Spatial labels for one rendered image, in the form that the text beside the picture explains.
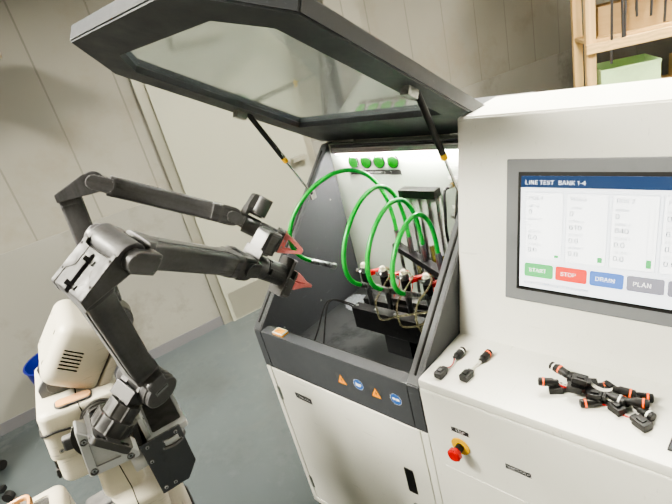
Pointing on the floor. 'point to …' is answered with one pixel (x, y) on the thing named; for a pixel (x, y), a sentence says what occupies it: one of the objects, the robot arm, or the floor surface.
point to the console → (490, 329)
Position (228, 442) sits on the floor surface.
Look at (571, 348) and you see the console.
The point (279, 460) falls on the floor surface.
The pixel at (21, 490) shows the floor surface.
